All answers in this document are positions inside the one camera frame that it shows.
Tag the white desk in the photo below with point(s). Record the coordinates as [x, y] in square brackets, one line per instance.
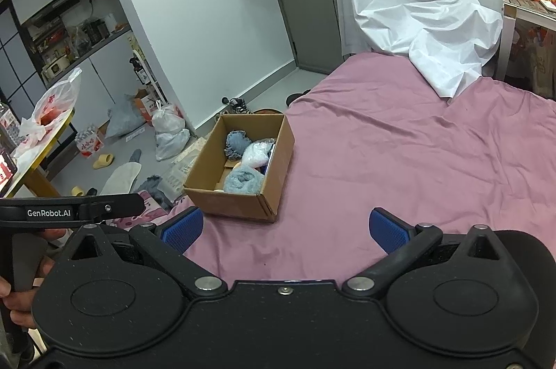
[527, 12]

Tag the dark grey cloth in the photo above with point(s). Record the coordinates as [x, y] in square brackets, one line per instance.
[158, 190]

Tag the orange printed carton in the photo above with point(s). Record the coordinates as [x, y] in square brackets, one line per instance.
[145, 104]

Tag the blue packet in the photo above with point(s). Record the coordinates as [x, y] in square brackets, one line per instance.
[271, 158]

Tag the pink bed sheet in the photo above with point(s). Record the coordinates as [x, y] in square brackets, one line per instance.
[412, 160]

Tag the black spray bottle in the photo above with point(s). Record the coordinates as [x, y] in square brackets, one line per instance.
[140, 73]

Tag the range hood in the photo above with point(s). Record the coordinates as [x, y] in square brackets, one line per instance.
[56, 6]

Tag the flat white packaging stack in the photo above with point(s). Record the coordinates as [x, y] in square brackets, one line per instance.
[184, 169]

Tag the grey plastic bag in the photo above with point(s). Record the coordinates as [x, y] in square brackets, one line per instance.
[124, 119]

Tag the white plastic packet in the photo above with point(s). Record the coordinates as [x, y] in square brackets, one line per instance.
[256, 154]

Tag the printed bag under desk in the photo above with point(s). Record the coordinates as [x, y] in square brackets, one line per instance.
[536, 56]

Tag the phone with red screen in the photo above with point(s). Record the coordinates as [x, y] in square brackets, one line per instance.
[6, 171]

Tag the person's left hand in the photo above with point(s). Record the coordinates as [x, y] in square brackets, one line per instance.
[21, 306]

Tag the pink printed cloth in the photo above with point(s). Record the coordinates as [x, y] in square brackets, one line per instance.
[147, 217]

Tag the grey-blue fluffy plush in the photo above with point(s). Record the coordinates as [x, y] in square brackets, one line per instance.
[243, 180]

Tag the yellow round table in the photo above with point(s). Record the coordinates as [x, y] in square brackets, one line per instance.
[43, 151]

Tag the yellow slipper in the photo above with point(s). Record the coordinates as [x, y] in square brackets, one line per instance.
[78, 191]
[103, 161]

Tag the white kitchen cabinet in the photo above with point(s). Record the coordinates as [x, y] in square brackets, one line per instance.
[104, 69]

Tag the grey sock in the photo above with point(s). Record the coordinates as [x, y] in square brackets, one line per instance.
[121, 175]

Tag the brown cardboard box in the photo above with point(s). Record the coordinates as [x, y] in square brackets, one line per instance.
[234, 206]

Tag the pack of bottles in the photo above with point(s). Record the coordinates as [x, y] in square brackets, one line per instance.
[89, 143]

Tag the white crumpled cloth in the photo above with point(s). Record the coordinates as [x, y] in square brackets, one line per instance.
[412, 17]

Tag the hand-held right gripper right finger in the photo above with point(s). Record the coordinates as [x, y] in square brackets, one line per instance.
[388, 234]

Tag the blue-grey knitted item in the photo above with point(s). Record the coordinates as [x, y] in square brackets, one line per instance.
[236, 143]

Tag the black white patterned shoe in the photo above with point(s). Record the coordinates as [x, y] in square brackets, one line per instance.
[234, 101]
[245, 110]

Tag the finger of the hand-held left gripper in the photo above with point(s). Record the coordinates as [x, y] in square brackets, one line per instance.
[117, 206]

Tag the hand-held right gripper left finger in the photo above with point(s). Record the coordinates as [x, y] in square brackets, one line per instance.
[182, 227]

